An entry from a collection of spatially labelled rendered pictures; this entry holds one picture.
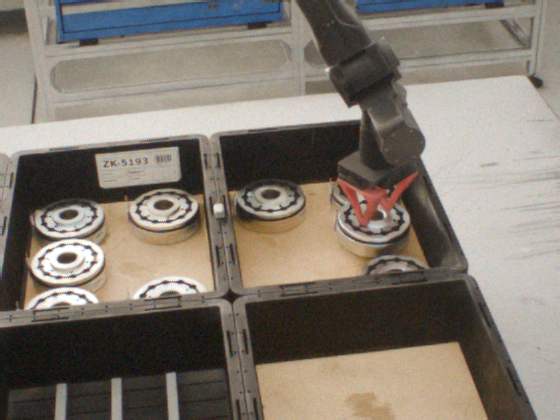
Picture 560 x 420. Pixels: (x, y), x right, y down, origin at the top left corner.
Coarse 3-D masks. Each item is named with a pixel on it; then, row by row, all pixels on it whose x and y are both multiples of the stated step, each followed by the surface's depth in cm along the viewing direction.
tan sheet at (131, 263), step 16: (112, 208) 162; (112, 224) 159; (128, 224) 158; (32, 240) 156; (112, 240) 155; (128, 240) 155; (192, 240) 155; (32, 256) 152; (112, 256) 152; (128, 256) 152; (144, 256) 152; (160, 256) 152; (176, 256) 152; (192, 256) 151; (208, 256) 151; (112, 272) 149; (128, 272) 149; (144, 272) 149; (160, 272) 148; (176, 272) 148; (192, 272) 148; (208, 272) 148; (32, 288) 146; (112, 288) 146; (128, 288) 146; (208, 288) 145
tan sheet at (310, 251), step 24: (312, 192) 164; (312, 216) 159; (240, 240) 154; (264, 240) 154; (288, 240) 154; (312, 240) 154; (336, 240) 154; (408, 240) 153; (240, 264) 150; (264, 264) 149; (288, 264) 149; (312, 264) 149; (336, 264) 149; (360, 264) 149
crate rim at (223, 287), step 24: (96, 144) 159; (120, 144) 158; (144, 144) 159; (0, 216) 143; (0, 240) 139; (216, 240) 137; (0, 264) 134; (216, 264) 133; (0, 288) 131; (0, 312) 126; (24, 312) 126; (48, 312) 126; (72, 312) 126
